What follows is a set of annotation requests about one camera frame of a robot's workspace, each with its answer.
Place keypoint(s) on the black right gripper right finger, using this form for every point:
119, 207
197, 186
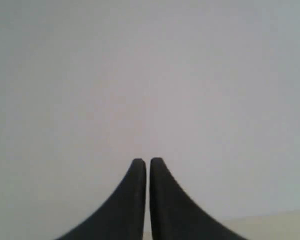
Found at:
174, 215

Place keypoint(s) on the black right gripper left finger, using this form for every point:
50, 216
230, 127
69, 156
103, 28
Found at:
122, 215

